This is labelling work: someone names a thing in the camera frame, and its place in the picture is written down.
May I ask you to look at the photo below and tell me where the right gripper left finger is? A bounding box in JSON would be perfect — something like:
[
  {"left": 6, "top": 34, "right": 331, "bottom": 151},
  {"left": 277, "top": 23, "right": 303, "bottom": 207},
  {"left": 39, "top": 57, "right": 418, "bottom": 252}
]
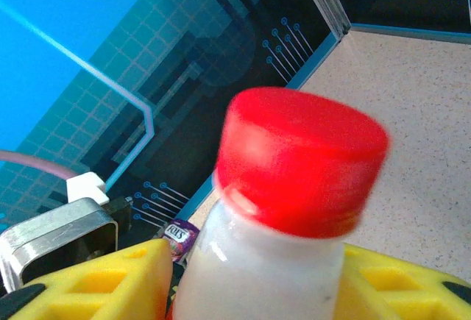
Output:
[{"left": 0, "top": 238, "right": 174, "bottom": 320}]

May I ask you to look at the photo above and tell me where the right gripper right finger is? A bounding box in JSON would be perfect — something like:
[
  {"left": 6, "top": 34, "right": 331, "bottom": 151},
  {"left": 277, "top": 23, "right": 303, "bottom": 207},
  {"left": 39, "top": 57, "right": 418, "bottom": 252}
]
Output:
[{"left": 333, "top": 243, "right": 471, "bottom": 320}]

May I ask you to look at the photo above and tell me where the white plastic bottle red cap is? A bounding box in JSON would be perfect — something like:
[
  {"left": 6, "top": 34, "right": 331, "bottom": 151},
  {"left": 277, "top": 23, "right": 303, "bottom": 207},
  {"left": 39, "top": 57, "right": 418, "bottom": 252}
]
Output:
[{"left": 171, "top": 86, "right": 391, "bottom": 320}]

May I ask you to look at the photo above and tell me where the purple red candy bag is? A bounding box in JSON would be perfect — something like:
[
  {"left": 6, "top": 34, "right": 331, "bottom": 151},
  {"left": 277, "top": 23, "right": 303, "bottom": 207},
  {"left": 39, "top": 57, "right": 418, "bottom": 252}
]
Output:
[{"left": 160, "top": 218, "right": 202, "bottom": 266}]

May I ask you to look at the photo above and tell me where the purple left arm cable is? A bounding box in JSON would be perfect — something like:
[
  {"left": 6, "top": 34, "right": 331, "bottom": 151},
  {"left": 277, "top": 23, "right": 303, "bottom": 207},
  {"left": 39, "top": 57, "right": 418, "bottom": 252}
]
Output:
[{"left": 0, "top": 149, "right": 73, "bottom": 180}]

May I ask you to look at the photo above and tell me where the aluminium frame post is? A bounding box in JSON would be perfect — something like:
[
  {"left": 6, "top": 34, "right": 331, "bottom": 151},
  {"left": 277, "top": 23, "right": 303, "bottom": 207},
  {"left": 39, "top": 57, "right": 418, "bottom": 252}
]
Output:
[{"left": 294, "top": 0, "right": 353, "bottom": 43}]

